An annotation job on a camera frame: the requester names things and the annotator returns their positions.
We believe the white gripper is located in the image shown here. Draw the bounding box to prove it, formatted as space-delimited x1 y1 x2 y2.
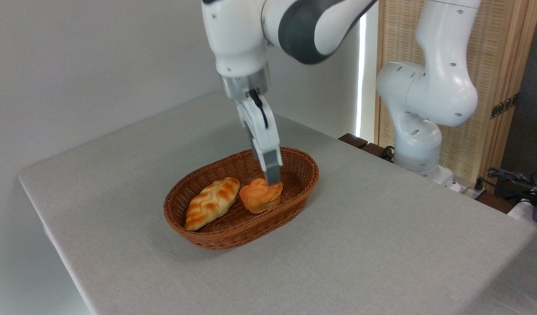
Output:
235 94 283 186

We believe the brown wicker oval basket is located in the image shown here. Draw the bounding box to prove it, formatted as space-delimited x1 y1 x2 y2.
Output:
164 146 320 250

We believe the long braided bread loaf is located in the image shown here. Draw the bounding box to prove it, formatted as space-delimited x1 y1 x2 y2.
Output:
184 177 241 231

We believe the white power strip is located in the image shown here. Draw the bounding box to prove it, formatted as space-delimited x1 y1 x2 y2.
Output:
451 181 484 200

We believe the metal screen hinge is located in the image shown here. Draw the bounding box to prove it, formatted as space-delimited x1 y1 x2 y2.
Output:
490 93 519 119

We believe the grey tablecloth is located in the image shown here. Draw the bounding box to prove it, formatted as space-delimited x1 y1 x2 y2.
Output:
18 90 537 315

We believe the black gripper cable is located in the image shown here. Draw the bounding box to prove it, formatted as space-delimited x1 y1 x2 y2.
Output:
249 89 269 129

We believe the bundle of dark cables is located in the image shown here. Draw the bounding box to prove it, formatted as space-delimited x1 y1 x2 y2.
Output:
475 163 537 207

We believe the round orange bread bun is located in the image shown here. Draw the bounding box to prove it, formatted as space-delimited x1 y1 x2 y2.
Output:
239 177 284 214

